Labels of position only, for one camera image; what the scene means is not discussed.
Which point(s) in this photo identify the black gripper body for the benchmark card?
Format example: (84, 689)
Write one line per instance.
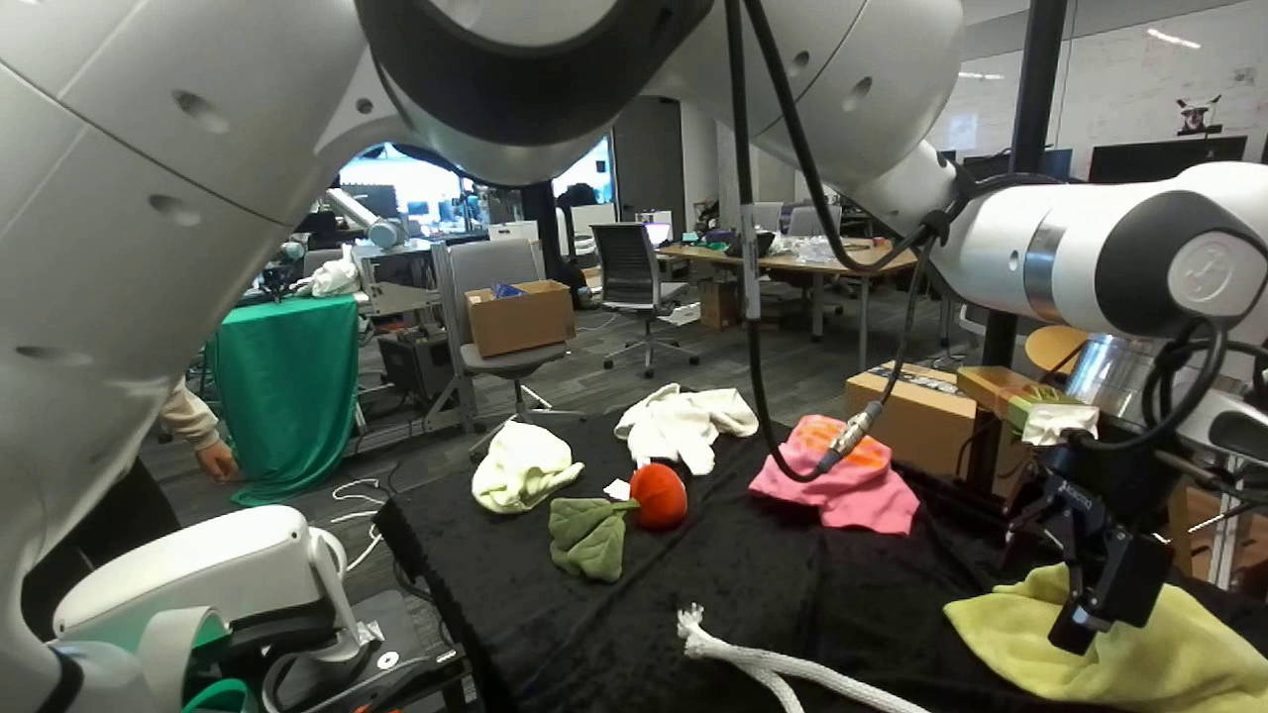
(1111, 475)

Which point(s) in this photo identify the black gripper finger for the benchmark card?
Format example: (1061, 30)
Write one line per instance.
(1115, 576)
(1056, 520)

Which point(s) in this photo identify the olive green cloth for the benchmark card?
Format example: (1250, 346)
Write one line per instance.
(661, 498)

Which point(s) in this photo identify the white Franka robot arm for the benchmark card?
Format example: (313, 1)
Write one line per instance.
(134, 201)

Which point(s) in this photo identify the pink shirt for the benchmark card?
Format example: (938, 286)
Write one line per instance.
(867, 508)

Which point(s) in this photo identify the large cardboard box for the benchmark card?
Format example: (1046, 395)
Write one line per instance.
(925, 422)

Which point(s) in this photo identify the black table cloth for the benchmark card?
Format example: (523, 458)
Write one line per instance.
(795, 581)

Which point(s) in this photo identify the wide black computer monitor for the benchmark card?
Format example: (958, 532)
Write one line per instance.
(1164, 153)

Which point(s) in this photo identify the small dark figurine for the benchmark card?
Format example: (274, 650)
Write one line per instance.
(1197, 116)

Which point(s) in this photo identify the white cloth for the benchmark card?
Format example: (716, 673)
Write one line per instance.
(678, 424)

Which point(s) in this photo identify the small cardboard box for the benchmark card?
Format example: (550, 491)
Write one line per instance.
(720, 306)

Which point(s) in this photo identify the black pole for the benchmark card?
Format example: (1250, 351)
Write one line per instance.
(1035, 80)

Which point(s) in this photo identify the long wooden table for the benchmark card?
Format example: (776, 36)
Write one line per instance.
(716, 256)

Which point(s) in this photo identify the black office chair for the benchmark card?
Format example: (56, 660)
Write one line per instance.
(633, 272)

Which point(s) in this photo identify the pale yellow cloth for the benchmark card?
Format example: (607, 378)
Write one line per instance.
(521, 469)

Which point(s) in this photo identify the cardboard box on chair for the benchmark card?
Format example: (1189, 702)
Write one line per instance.
(521, 319)

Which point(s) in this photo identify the grey office chair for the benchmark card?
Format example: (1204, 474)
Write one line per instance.
(480, 263)

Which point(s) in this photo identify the white bundle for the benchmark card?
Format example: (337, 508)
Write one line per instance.
(327, 276)

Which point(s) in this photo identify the green drape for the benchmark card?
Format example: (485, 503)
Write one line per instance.
(284, 391)

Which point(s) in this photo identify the black camera on stand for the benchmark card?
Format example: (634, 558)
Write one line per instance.
(358, 211)

